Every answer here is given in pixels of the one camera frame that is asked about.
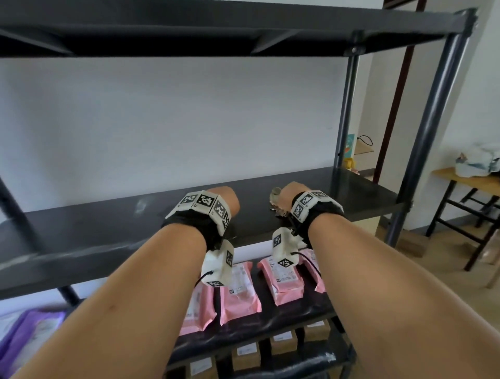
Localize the person's right hand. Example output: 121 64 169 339
279 181 313 208

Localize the person's left hand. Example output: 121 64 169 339
207 186 240 216

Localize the green and pink cleaning cloth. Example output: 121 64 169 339
268 186 292 219

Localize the dark metal shelf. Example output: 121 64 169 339
0 0 479 379

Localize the group of brown cardboard boxes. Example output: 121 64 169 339
185 319 333 379

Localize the person's right forearm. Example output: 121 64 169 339
308 212 500 379

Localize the person's left forearm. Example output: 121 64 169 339
11 223 208 379

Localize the black marker wristband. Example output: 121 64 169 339
161 189 235 250
289 190 345 249

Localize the white marker cube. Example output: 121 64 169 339
271 228 306 270

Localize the small wooden table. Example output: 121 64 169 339
353 138 374 157

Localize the wooden desk with black legs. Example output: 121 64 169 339
424 167 500 272

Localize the white plastic bag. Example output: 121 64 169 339
454 142 500 178

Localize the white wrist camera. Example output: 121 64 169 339
200 240 235 288

